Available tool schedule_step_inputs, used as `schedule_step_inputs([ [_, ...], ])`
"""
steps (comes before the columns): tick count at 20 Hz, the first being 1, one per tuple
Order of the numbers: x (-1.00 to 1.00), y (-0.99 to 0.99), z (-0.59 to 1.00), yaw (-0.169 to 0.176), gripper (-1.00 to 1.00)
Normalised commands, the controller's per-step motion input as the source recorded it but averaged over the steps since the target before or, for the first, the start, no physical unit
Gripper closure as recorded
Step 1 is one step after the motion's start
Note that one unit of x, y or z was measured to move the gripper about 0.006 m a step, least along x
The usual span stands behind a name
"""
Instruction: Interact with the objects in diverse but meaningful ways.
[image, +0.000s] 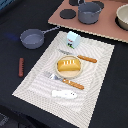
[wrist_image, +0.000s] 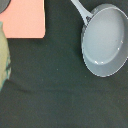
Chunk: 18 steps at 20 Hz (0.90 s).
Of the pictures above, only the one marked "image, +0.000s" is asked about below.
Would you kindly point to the yellow bread loaf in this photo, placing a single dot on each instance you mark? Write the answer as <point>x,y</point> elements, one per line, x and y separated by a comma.
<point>69,65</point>

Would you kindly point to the light blue milk carton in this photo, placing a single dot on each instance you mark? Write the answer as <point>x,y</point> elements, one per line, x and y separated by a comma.
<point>73,39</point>

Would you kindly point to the small grey saucepan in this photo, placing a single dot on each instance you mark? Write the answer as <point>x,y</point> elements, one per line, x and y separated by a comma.
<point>34,38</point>

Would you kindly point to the tan round plate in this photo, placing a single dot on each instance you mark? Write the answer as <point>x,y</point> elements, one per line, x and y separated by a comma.
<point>68,74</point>

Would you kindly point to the beige woven placemat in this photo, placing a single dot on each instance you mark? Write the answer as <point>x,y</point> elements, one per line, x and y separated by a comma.
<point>36,89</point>

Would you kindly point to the white toy fish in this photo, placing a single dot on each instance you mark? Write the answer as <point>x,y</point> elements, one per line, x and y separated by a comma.
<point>67,94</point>

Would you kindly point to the red toy sausage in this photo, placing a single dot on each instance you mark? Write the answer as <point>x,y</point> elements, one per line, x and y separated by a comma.
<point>21,63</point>

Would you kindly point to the black stove burner disc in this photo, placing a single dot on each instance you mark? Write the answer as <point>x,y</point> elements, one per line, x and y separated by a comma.
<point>67,14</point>

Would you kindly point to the large grey pot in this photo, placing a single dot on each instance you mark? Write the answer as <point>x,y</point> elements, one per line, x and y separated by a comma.
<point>88,12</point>

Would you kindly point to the cream bowl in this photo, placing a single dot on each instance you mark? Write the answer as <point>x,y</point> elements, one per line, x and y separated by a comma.
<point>122,15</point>

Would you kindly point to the wooden handled knife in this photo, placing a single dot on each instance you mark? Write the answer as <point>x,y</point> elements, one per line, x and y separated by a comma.
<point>79,56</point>

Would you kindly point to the wooden handled fork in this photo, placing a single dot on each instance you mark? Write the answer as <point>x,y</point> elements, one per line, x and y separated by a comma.
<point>66,81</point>

